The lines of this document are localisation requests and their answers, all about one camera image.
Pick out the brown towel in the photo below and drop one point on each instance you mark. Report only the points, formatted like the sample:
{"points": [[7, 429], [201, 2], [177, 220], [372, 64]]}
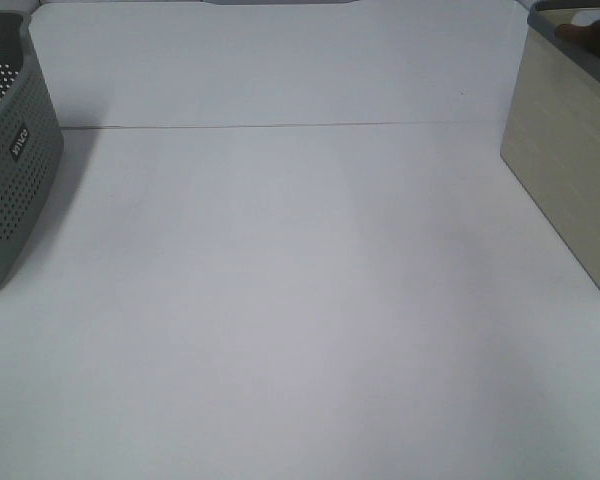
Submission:
{"points": [[585, 37]]}

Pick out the beige basket with grey rim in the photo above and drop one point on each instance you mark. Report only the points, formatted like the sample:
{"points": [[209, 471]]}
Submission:
{"points": [[551, 141]]}

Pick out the grey perforated plastic basket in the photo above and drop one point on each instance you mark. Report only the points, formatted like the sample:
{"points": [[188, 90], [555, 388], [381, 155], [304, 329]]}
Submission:
{"points": [[31, 142]]}

